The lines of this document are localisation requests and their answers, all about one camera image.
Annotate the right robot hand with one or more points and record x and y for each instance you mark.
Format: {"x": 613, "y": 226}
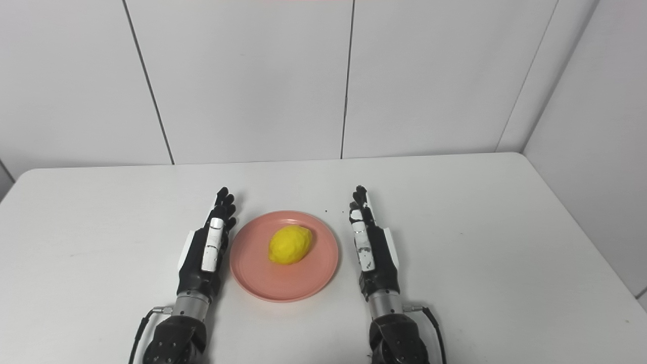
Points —
{"x": 374, "y": 253}

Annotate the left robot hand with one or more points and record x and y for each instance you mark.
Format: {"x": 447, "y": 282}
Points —
{"x": 202, "y": 258}

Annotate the pink plate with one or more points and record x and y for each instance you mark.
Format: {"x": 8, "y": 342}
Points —
{"x": 283, "y": 257}

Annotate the yellow lemon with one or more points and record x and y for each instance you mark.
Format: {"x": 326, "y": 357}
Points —
{"x": 290, "y": 244}

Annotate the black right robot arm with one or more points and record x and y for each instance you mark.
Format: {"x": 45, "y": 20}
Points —
{"x": 397, "y": 333}

